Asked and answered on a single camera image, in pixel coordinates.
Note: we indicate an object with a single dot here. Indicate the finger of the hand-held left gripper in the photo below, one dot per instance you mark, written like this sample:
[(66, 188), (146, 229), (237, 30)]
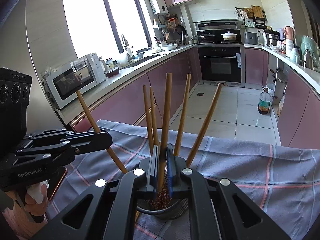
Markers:
[(50, 135), (92, 141)]

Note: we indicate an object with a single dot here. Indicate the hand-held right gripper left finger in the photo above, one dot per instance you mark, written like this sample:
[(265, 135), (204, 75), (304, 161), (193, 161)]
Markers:
[(151, 170)]

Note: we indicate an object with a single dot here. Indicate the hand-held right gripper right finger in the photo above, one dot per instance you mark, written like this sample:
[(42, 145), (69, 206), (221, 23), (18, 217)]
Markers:
[(171, 170)]

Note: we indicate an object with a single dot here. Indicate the single bamboo chopstick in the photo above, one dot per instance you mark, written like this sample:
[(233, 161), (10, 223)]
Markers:
[(87, 110), (165, 110)]

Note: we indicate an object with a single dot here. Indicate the black mesh holder cup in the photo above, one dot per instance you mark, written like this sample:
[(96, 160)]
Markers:
[(175, 211)]

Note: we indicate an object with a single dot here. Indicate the bundle of wooden chopsticks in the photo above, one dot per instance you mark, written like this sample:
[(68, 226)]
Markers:
[(183, 110)]

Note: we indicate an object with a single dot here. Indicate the person's left hand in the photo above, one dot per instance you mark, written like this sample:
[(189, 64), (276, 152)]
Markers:
[(35, 206)]

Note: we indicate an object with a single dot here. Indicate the dark smartphone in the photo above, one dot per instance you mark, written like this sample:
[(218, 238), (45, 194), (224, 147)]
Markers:
[(58, 180)]

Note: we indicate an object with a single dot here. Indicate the white countertop oven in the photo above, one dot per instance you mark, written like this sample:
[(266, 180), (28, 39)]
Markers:
[(72, 82)]

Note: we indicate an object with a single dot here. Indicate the pink base cabinet run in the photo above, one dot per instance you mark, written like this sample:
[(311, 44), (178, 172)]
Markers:
[(130, 92), (297, 120)]

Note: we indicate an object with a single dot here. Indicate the grey refrigerator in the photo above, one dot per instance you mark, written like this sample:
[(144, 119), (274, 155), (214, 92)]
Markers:
[(15, 50)]

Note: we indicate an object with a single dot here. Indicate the dark red bowl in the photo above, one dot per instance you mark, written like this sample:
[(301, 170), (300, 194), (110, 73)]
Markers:
[(112, 72)]

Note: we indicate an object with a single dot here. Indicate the grey checked cloth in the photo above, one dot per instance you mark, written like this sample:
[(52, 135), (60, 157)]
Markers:
[(250, 170)]

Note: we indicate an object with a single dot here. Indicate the steel sink faucet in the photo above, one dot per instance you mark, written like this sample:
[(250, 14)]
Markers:
[(125, 42)]

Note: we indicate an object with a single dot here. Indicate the plastic cooking oil bottle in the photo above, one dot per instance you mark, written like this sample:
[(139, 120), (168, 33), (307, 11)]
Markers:
[(264, 103)]

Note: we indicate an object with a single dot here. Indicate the black built-in oven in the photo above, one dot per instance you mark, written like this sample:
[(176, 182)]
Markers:
[(217, 65)]

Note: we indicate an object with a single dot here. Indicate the large kitchen window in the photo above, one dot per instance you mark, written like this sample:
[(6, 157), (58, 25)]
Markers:
[(100, 22)]

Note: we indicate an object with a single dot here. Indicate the white dish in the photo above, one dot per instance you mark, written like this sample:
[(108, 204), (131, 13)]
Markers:
[(170, 47)]

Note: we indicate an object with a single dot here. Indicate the black lidded wok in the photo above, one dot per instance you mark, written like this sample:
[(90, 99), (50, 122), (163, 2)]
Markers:
[(206, 37)]

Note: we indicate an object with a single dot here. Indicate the hanging black frying pan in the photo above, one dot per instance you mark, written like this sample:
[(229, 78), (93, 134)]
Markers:
[(181, 30)]

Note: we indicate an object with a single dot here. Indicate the white casserole pot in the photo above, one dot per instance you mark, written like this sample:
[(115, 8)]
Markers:
[(229, 36)]

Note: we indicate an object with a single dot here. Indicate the integrated stove hood unit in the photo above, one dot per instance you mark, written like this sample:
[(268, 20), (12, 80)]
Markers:
[(216, 25)]

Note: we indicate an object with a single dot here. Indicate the silver rice cooker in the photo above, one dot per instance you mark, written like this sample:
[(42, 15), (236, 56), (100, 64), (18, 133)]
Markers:
[(250, 38)]

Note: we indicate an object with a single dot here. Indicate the stainless steel pot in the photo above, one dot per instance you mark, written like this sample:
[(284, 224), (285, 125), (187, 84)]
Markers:
[(272, 38)]

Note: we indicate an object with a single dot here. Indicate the white plastic jug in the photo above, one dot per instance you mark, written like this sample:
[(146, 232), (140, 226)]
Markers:
[(291, 48)]

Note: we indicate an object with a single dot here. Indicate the stainless steel thermos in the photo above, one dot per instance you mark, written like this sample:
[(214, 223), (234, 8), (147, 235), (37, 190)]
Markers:
[(308, 60)]

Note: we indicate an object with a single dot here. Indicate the pink electric kettle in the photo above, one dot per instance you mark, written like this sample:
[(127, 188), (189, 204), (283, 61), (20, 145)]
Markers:
[(290, 32)]

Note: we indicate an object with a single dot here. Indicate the green plastic covered appliance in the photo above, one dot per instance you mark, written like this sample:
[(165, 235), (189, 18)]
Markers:
[(311, 47)]

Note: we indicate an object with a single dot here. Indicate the white wall water heater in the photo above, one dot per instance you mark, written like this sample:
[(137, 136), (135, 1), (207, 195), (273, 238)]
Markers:
[(157, 2)]

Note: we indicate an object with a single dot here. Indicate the black wall storage rack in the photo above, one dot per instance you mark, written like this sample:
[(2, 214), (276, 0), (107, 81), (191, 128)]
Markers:
[(260, 21)]

